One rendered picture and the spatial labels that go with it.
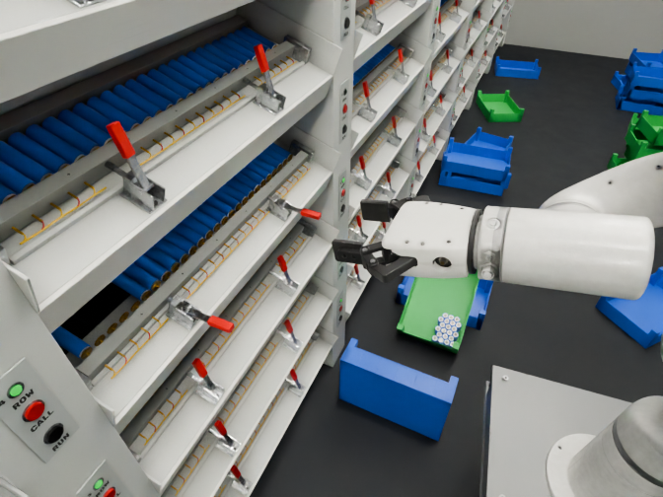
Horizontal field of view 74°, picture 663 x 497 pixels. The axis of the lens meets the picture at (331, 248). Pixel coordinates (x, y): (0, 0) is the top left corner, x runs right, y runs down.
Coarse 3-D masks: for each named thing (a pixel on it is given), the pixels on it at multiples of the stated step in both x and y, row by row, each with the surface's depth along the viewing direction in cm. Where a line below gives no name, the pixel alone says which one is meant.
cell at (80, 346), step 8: (56, 328) 53; (64, 328) 54; (56, 336) 53; (64, 336) 53; (72, 336) 53; (64, 344) 53; (72, 344) 53; (80, 344) 53; (88, 344) 53; (72, 352) 53; (80, 352) 52
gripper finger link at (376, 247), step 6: (366, 246) 52; (372, 246) 52; (378, 246) 51; (360, 252) 52; (366, 252) 51; (372, 252) 51; (384, 252) 52; (378, 258) 53; (384, 258) 52; (390, 258) 53; (396, 258) 53; (384, 264) 53
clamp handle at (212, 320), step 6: (186, 312) 60; (192, 312) 60; (198, 312) 60; (198, 318) 59; (204, 318) 59; (210, 318) 59; (216, 318) 59; (210, 324) 58; (216, 324) 58; (222, 324) 58; (228, 324) 58; (228, 330) 57
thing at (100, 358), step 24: (288, 168) 84; (264, 192) 78; (240, 216) 73; (264, 216) 77; (216, 240) 68; (192, 264) 64; (168, 288) 61; (144, 312) 57; (120, 336) 55; (96, 360) 52
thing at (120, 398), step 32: (320, 160) 91; (288, 192) 84; (320, 192) 91; (224, 224) 74; (256, 224) 76; (288, 224) 79; (224, 256) 70; (256, 256) 72; (192, 288) 65; (224, 288) 66; (160, 320) 60; (128, 352) 56; (160, 352) 57; (128, 384) 54; (160, 384) 59; (128, 416) 53
